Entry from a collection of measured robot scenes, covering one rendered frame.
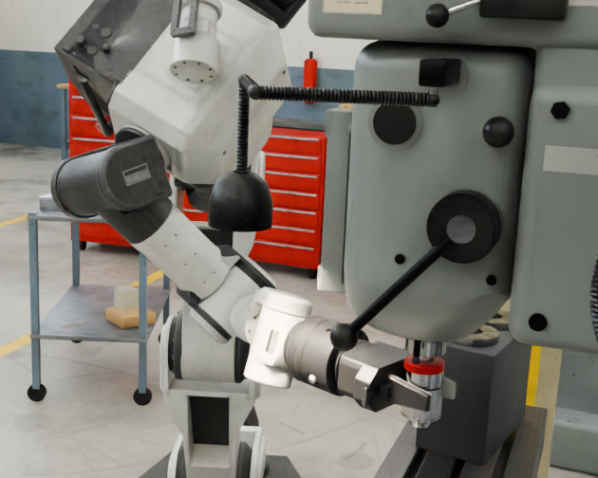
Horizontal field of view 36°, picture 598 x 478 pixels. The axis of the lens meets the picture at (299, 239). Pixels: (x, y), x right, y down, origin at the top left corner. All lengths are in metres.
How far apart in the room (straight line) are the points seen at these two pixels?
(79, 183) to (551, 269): 0.73
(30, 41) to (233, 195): 11.34
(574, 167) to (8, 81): 11.79
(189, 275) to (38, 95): 10.89
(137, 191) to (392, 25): 0.56
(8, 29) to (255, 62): 11.13
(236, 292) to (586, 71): 0.73
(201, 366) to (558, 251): 1.02
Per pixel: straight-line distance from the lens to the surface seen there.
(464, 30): 0.90
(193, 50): 1.29
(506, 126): 0.89
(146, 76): 1.41
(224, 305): 1.44
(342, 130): 1.03
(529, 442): 1.65
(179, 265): 1.41
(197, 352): 1.78
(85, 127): 6.57
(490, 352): 1.48
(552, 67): 0.90
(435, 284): 0.96
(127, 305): 4.22
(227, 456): 1.98
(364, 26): 0.92
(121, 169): 1.33
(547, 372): 2.90
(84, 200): 1.37
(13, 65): 12.45
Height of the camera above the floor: 1.64
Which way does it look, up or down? 13 degrees down
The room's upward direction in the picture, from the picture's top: 3 degrees clockwise
